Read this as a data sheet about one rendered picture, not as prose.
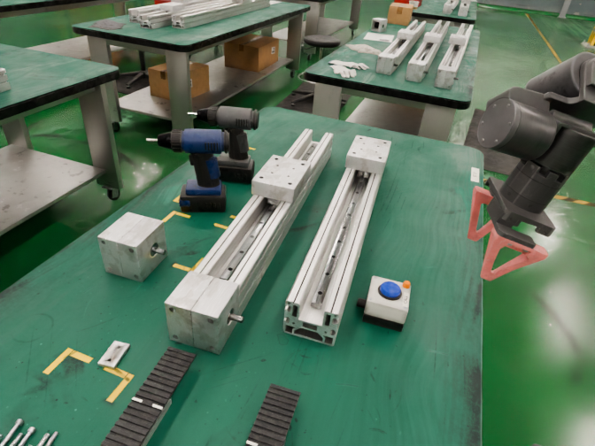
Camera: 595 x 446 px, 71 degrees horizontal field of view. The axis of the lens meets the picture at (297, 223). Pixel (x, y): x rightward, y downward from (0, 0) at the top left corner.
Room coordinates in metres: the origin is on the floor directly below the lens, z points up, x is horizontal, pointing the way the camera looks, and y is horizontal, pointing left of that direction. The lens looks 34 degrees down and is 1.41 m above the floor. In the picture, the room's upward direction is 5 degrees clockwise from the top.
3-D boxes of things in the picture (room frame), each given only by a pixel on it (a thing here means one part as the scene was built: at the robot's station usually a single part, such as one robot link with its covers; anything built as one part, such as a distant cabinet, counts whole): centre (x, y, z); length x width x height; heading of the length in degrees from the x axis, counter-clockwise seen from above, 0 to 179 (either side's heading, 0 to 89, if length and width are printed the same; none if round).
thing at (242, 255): (0.97, 0.05, 0.82); 0.80 x 0.10 x 0.09; 166
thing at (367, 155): (1.17, -0.19, 0.87); 0.16 x 0.11 x 0.07; 166
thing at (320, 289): (0.92, -0.13, 0.82); 0.80 x 0.10 x 0.09; 166
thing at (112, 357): (0.46, 0.30, 0.78); 0.05 x 0.03 x 0.01; 170
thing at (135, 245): (0.70, 0.33, 0.83); 0.11 x 0.10 x 0.10; 76
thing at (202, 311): (0.53, 0.14, 0.83); 0.12 x 0.09 x 0.10; 76
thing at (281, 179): (0.97, 0.05, 0.87); 0.16 x 0.11 x 0.07; 166
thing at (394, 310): (0.62, -0.19, 0.81); 0.10 x 0.08 x 0.06; 76
